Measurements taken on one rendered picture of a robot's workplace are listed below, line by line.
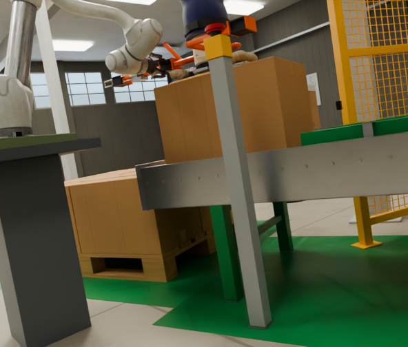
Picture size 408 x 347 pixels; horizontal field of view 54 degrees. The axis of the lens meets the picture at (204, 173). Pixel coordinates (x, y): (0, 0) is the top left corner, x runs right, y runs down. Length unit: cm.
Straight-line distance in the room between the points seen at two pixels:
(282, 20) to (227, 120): 1084
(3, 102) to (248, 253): 107
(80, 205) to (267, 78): 130
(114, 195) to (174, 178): 55
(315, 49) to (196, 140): 974
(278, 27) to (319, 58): 165
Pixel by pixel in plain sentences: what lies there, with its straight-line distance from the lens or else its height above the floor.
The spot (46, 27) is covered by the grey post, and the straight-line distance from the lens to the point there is 582.
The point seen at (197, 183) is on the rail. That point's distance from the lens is 163.
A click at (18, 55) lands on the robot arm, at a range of 198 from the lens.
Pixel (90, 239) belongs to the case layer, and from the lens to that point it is 237.
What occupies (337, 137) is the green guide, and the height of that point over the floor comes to 61.
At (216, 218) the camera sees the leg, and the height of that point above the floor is 35.
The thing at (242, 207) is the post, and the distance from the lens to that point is 135.
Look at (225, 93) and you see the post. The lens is 133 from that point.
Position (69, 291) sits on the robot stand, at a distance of 172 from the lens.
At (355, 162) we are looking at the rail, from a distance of 139.
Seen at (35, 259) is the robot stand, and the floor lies 33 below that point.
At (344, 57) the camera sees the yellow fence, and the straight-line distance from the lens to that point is 217.
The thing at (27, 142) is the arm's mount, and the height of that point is 77.
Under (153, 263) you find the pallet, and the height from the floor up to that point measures 10.
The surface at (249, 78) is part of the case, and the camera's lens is 165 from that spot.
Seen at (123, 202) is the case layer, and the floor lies 42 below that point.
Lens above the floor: 66
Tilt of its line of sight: 4 degrees down
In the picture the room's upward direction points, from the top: 9 degrees counter-clockwise
